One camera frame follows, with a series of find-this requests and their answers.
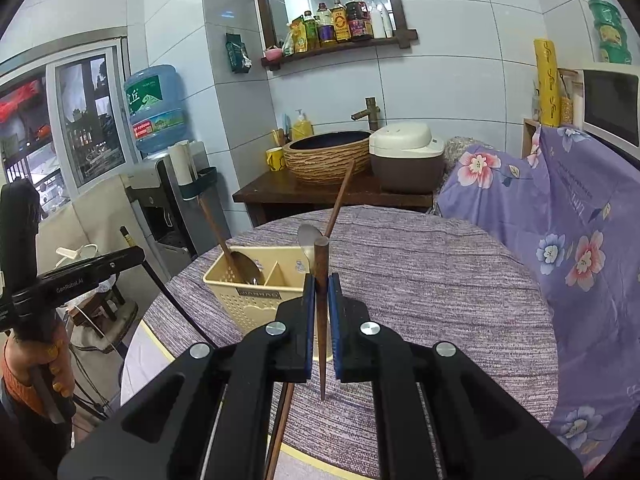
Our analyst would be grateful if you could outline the beige cardboard panel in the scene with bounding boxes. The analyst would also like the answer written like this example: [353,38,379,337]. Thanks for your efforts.
[37,175,171,281]

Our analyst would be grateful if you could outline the person's left hand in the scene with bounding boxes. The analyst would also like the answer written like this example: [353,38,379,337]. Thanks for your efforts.
[30,321,77,418]

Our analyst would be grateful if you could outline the dark wooden sink cabinet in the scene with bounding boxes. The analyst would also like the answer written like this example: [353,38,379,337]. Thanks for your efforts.
[232,167,435,226]

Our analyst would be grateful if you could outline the white paper roll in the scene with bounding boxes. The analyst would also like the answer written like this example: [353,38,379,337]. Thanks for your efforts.
[167,141,193,186]

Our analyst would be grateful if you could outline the wooden side shelf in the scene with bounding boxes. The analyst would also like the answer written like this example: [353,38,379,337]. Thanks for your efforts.
[522,117,543,161]

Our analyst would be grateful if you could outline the orange label bottle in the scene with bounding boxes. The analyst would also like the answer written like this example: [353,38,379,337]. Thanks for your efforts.
[330,0,351,43]

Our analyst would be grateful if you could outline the grey knitted cloth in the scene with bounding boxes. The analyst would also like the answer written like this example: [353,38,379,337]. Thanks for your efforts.
[442,136,481,171]

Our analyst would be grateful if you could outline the striped purple grey tablecloth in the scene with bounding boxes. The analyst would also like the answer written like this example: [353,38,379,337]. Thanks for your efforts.
[120,204,560,480]

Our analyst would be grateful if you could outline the person's left forearm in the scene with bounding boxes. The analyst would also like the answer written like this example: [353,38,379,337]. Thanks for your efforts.
[0,340,47,461]

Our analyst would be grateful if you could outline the sliding glass window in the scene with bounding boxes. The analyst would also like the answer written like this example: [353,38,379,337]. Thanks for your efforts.
[0,45,131,211]

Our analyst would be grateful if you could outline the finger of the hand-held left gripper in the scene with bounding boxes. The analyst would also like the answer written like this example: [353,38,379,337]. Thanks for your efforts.
[75,246,147,283]

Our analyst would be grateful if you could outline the yellow seasoning packet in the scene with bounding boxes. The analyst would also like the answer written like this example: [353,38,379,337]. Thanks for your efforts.
[291,16,308,54]

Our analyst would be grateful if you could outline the blue water jug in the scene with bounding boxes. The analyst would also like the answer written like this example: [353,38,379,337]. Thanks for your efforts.
[123,64,187,156]

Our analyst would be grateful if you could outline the grey water dispenser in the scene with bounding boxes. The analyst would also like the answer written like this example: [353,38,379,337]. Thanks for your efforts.
[125,141,233,281]

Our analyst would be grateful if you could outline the wooden spoon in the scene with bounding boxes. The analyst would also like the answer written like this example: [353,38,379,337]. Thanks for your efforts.
[198,192,261,285]

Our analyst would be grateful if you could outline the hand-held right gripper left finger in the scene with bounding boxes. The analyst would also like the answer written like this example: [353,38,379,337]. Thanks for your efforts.
[57,274,318,480]

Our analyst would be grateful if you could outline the glass jar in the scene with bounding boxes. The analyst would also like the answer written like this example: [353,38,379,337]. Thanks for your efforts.
[557,67,585,126]

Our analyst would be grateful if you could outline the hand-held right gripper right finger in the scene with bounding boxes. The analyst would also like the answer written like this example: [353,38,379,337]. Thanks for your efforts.
[327,272,585,480]

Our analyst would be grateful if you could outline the woven brown basin sink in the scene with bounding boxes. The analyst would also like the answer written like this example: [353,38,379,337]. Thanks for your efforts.
[282,131,373,186]

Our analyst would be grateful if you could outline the yellow paper roll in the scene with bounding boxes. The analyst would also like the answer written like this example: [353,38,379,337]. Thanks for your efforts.
[532,37,561,128]

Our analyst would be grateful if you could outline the purple floral cloth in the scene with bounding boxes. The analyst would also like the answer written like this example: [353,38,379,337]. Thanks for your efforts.
[432,125,640,466]

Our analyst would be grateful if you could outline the wooden framed mirror shelf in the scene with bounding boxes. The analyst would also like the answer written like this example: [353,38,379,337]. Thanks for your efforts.
[250,0,418,72]

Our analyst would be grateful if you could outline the dark green hanging tray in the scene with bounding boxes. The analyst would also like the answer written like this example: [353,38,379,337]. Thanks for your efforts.
[177,166,218,203]

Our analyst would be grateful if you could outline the green hanging packet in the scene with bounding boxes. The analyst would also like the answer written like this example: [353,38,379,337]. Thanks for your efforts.
[225,33,252,75]

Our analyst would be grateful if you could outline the round wooden stool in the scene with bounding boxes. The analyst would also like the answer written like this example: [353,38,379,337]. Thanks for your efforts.
[70,287,140,356]

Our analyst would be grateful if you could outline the yellow soap pump bottle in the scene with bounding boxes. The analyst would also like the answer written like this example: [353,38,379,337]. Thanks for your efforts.
[291,109,314,141]

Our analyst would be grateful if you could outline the bronze faucet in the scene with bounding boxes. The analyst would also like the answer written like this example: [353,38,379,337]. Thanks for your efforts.
[350,97,382,132]

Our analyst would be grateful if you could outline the purple label bottle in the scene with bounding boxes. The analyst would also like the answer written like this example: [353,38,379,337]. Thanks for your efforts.
[316,2,335,48]

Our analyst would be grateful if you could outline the small metal spoon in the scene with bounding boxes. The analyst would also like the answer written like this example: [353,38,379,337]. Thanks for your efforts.
[296,223,323,276]

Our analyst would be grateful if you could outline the white plastic scoop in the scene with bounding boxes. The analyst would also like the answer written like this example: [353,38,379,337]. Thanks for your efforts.
[55,242,99,268]

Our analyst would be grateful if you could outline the dark brown chopstick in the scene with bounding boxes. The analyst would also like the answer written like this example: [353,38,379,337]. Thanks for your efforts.
[264,382,287,480]

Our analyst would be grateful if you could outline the cream plastic utensil holder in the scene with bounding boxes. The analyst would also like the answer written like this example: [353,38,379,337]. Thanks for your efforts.
[202,245,335,364]

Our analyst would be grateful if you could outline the dark soy sauce bottle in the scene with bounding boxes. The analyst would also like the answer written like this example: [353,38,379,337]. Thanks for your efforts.
[345,0,373,41]

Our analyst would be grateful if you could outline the white microwave oven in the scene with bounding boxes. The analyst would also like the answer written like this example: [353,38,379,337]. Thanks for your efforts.
[580,64,640,161]

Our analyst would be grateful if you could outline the white brown rice cooker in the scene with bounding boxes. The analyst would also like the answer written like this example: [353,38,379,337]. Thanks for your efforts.
[369,122,446,193]

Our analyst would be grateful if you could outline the green bottle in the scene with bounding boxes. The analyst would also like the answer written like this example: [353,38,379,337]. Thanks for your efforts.
[302,11,320,52]

